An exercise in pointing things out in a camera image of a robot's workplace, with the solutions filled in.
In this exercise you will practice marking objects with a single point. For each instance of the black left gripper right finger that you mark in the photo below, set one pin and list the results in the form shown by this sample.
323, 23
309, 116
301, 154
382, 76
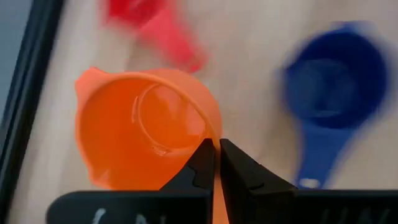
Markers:
264, 205

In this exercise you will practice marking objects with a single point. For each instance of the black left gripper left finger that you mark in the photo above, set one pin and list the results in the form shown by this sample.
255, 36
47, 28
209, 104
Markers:
186, 205

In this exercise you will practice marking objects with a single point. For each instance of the orange plastic measuring cup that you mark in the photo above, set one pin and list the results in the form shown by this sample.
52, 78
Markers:
124, 130

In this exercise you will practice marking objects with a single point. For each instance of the blue plastic measuring cup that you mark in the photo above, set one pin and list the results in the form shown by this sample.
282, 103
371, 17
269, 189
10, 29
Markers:
335, 81

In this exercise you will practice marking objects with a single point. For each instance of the red plastic measuring cup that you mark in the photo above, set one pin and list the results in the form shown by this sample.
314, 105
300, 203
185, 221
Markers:
174, 40

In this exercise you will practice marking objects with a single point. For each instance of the black metal table frame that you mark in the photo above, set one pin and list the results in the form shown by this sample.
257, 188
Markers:
31, 62

